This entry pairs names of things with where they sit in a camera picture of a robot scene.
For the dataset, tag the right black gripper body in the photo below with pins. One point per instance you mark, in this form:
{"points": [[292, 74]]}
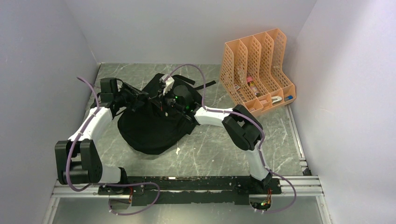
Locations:
{"points": [[170, 100]]}

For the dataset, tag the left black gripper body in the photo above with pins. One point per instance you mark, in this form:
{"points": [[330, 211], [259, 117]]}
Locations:
{"points": [[120, 97]]}

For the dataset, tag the black student backpack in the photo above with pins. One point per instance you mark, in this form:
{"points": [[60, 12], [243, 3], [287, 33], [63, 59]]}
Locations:
{"points": [[151, 134]]}

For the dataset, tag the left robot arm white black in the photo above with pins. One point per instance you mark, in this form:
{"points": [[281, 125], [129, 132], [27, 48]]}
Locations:
{"points": [[77, 158]]}

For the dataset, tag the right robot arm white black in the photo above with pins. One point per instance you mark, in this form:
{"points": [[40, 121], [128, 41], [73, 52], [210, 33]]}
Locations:
{"points": [[244, 130]]}

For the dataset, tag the pink capped bottle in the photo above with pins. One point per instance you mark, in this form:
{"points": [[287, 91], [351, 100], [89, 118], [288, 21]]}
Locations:
{"points": [[253, 87]]}

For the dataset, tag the orange plastic file organizer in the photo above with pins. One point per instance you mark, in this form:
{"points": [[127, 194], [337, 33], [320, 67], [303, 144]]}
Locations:
{"points": [[261, 57]]}

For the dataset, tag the silver stapler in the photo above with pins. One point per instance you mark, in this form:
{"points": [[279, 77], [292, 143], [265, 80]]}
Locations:
{"points": [[276, 99]]}

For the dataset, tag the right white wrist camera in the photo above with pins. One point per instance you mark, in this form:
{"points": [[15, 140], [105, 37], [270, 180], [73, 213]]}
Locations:
{"points": [[166, 84]]}

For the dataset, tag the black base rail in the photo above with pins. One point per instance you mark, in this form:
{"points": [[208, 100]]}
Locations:
{"points": [[187, 198]]}

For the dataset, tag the aluminium frame rail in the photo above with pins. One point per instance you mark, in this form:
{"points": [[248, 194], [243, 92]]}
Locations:
{"points": [[287, 186]]}

